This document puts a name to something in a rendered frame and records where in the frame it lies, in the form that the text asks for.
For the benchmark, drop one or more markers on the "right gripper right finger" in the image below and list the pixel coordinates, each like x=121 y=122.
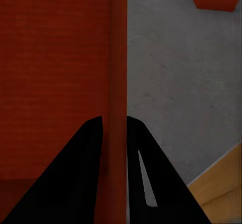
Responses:
x=176 y=204

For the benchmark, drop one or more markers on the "door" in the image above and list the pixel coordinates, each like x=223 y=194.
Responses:
x=219 y=190

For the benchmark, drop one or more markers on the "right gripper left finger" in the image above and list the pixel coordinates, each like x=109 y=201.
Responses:
x=65 y=193

